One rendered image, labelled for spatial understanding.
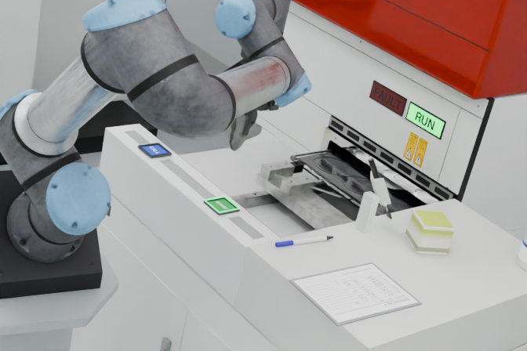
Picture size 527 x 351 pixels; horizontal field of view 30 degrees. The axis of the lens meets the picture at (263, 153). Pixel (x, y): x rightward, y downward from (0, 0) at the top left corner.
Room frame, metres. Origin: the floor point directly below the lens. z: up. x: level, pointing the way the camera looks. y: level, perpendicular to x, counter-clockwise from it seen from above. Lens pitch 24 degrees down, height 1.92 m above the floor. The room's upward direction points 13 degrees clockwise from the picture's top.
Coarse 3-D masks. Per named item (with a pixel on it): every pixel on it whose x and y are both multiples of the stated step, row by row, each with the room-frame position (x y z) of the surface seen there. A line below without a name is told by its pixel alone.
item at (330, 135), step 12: (324, 132) 2.41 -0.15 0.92; (336, 132) 2.39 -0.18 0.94; (324, 144) 2.40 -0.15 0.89; (348, 144) 2.35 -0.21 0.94; (360, 156) 2.31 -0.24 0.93; (372, 156) 2.29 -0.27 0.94; (384, 168) 2.25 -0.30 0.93; (396, 180) 2.21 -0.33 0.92; (408, 180) 2.19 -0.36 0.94; (420, 192) 2.16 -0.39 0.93
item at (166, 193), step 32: (128, 128) 2.09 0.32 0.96; (128, 160) 1.98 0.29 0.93; (160, 160) 1.96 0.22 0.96; (128, 192) 1.97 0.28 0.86; (160, 192) 1.89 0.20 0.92; (192, 192) 1.84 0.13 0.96; (160, 224) 1.87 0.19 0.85; (192, 224) 1.79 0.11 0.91; (224, 224) 1.74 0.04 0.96; (256, 224) 1.77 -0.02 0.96; (192, 256) 1.78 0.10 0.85; (224, 256) 1.71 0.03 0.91; (224, 288) 1.69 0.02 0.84
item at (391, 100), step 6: (372, 90) 2.34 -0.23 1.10; (378, 90) 2.32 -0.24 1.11; (384, 90) 2.31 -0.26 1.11; (372, 96) 2.33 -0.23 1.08; (378, 96) 2.32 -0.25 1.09; (384, 96) 2.30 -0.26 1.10; (390, 96) 2.29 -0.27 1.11; (396, 96) 2.28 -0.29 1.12; (384, 102) 2.30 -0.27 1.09; (390, 102) 2.29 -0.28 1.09; (396, 102) 2.27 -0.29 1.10; (402, 102) 2.26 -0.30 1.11; (396, 108) 2.27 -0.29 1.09
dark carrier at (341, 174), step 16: (304, 160) 2.27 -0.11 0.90; (320, 160) 2.29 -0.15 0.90; (336, 160) 2.31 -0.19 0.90; (352, 160) 2.33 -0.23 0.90; (336, 176) 2.21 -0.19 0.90; (352, 176) 2.23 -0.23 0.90; (368, 176) 2.25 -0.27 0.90; (352, 192) 2.14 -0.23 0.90; (400, 192) 2.20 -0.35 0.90; (384, 208) 2.10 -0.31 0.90; (400, 208) 2.12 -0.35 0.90
